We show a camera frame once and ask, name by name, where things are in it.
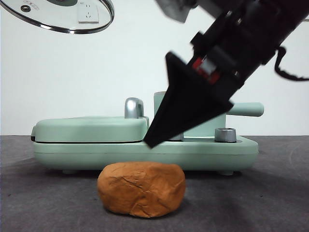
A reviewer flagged glass pot lid green knob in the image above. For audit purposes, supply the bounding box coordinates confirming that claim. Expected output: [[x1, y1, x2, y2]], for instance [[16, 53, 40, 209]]
[[0, 0, 115, 34]]

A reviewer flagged mint green breakfast machine base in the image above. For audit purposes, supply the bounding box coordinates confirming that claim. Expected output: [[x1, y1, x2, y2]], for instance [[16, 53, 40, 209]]
[[32, 128, 259, 175]]

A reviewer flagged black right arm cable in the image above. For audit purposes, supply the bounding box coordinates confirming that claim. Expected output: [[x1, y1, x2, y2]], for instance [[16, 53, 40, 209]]
[[274, 46, 309, 81]]

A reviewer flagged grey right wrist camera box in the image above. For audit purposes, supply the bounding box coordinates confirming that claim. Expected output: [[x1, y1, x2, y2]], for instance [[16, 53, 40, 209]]
[[154, 0, 197, 24]]

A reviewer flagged green griddle lid chrome handle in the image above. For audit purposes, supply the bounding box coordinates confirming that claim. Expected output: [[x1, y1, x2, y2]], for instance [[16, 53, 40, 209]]
[[30, 97, 150, 143]]

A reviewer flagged brown potato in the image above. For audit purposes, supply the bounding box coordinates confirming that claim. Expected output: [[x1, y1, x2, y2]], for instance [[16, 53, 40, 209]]
[[97, 161, 186, 219]]

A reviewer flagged mint green handled pot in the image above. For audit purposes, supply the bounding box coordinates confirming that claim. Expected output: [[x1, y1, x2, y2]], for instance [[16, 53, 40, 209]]
[[154, 91, 264, 140]]

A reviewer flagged white wall socket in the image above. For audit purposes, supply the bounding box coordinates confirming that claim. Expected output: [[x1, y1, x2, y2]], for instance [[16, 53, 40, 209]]
[[77, 4, 99, 24]]

